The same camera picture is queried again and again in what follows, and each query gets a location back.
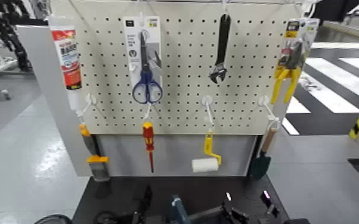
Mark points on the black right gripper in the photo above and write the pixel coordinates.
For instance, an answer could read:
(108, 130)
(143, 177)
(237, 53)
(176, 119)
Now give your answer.
(242, 216)

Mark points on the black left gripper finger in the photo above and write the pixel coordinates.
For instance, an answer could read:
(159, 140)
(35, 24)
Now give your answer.
(148, 198)

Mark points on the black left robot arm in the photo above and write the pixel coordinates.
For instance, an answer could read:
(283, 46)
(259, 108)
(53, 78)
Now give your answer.
(117, 218)

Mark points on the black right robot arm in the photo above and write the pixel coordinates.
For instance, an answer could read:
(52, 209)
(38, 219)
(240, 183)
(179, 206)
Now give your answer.
(206, 215)

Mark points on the black round robot base part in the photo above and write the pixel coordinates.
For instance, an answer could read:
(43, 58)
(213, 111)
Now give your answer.
(52, 219)

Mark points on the grey board stand panel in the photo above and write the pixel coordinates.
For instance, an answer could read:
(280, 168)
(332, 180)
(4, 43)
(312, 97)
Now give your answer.
(173, 153)

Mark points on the red yellow screwdriver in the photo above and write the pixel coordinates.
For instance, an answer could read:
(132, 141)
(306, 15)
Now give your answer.
(148, 134)

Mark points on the white pegboard hook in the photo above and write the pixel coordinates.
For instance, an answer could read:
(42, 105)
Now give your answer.
(89, 100)
(265, 102)
(207, 104)
(148, 111)

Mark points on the blue scissors on card packaging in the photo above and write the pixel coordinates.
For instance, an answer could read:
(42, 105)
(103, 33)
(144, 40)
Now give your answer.
(146, 84)

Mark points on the beige perforated pegboard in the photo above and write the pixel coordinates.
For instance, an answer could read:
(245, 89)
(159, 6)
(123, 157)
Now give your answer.
(185, 62)

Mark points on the yellow pliers in card packaging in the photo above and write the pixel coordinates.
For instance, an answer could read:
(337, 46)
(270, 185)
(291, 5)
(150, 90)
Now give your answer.
(293, 59)

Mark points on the black adjustable wrench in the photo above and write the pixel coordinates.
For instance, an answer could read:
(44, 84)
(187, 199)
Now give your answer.
(222, 43)

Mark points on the white red sealant tube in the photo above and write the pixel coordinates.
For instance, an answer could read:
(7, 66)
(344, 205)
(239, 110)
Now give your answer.
(68, 56)

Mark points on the black machine housing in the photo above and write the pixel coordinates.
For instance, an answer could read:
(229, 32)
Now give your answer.
(336, 9)

